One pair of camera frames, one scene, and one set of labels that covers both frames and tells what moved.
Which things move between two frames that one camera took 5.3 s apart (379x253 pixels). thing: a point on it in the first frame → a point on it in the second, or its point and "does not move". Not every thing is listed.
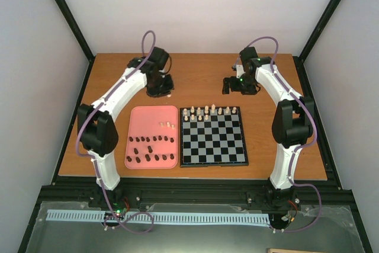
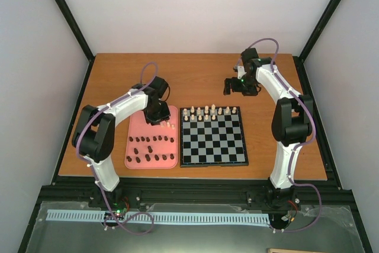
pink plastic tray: [152, 141] does not move
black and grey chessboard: [212, 137] does not move
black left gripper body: [161, 87] → [156, 114]
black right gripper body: [246, 85] does not move
